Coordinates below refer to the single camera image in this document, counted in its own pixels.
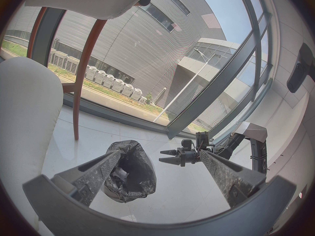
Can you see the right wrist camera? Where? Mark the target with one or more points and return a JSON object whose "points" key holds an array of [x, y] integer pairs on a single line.
{"points": [[186, 144]]}

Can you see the crumpled white paper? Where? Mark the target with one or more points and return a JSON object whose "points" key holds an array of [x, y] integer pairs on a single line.
{"points": [[120, 174]]}

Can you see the window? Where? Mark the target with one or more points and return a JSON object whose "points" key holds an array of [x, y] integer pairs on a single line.
{"points": [[147, 58]]}

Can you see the white cushioned wooden chair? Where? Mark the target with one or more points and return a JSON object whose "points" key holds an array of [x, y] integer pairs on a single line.
{"points": [[27, 112]]}

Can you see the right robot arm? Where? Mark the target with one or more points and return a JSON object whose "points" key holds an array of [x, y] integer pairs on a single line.
{"points": [[256, 133]]}

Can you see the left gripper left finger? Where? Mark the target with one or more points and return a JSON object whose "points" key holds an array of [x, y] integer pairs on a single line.
{"points": [[93, 178]]}

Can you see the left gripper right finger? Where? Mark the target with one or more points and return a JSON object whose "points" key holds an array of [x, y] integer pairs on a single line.
{"points": [[233, 181]]}

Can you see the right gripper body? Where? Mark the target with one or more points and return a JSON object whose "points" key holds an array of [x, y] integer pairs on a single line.
{"points": [[185, 156]]}

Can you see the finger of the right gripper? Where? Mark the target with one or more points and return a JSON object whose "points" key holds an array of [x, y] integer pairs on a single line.
{"points": [[168, 160], [168, 153]]}

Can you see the black plastic bag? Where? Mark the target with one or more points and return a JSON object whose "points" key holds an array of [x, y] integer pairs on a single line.
{"points": [[140, 166]]}

